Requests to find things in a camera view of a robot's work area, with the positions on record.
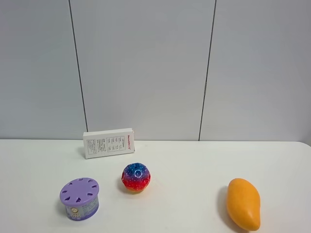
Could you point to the white printed cardboard box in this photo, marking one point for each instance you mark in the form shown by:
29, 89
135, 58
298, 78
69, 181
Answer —
108, 143

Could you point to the yellow mango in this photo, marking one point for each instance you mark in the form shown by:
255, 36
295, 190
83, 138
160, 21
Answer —
243, 204

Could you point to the red blue strawberry toy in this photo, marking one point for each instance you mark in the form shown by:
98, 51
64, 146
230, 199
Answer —
135, 177

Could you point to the purple air freshener can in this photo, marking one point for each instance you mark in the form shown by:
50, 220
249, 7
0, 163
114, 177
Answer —
80, 198

